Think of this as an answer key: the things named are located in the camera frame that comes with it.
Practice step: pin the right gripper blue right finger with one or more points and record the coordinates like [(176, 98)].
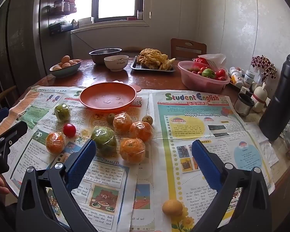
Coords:
[(253, 209)]

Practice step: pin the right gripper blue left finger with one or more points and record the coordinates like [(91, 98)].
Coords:
[(34, 210)]

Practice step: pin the orange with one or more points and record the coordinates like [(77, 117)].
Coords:
[(141, 130), (122, 123), (132, 150), (55, 142)]

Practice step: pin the round yellow-brown fruit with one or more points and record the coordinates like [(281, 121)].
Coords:
[(172, 208)]

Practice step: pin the red cherry tomato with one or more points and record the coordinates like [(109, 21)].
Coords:
[(69, 130)]

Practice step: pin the small green fruit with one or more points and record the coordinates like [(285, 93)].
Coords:
[(62, 112)]

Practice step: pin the large green fruit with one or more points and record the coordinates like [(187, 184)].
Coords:
[(104, 138)]

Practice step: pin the orange front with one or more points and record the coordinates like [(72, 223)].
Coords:
[(132, 150)]

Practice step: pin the wooden chair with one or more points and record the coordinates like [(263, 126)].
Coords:
[(2, 97), (187, 49)]

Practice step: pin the left newspaper sheet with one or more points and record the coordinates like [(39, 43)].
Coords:
[(110, 188)]

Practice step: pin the small metal cup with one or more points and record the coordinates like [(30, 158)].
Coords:
[(244, 104)]

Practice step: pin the grey refrigerator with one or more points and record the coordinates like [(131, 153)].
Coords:
[(31, 42)]

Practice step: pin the Student English newspaper sheet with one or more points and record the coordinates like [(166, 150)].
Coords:
[(179, 118)]

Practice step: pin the bowl of eggs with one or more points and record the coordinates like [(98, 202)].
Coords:
[(66, 67)]

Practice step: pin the white rabbit figurine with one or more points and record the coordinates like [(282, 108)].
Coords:
[(259, 97)]

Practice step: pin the black thermos bottle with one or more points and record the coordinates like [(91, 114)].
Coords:
[(277, 114)]

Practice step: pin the orange plastic plate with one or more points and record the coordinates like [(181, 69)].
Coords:
[(109, 96)]

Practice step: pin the pink plastic basin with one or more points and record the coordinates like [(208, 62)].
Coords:
[(196, 82)]

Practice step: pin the white medicine bottle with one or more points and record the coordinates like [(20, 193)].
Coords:
[(248, 79)]

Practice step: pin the green fruit in basin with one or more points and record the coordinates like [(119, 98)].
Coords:
[(208, 73)]

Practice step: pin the stainless steel bowl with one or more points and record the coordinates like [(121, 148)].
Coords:
[(98, 55)]

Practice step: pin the white ceramic bowl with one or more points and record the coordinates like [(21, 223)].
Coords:
[(116, 63)]

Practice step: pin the white plastic bag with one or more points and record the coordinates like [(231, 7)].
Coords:
[(216, 61)]

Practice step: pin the pile of fried food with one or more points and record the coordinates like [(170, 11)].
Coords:
[(154, 59)]

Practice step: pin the window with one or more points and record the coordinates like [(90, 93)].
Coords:
[(116, 10)]

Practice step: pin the wall shelf with items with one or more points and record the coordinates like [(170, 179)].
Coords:
[(59, 10)]

